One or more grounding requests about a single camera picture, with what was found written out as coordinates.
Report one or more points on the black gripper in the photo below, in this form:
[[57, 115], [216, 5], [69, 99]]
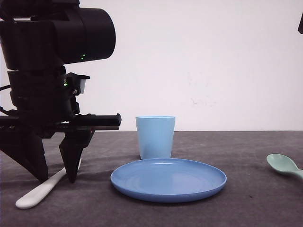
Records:
[[44, 105]]

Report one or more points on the white plastic fork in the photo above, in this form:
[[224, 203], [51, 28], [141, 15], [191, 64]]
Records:
[[36, 195]]

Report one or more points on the light blue plastic cup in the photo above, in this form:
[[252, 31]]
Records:
[[155, 136]]

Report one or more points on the mint green plastic spoon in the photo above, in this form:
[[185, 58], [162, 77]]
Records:
[[284, 165]]

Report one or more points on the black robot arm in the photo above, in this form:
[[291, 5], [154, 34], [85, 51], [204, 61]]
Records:
[[38, 38], [300, 27]]

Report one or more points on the blue plastic plate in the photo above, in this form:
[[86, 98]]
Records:
[[168, 180]]

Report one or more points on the grey table cloth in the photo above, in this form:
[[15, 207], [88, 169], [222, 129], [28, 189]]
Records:
[[254, 194]]

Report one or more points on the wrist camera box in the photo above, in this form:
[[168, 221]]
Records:
[[76, 83]]

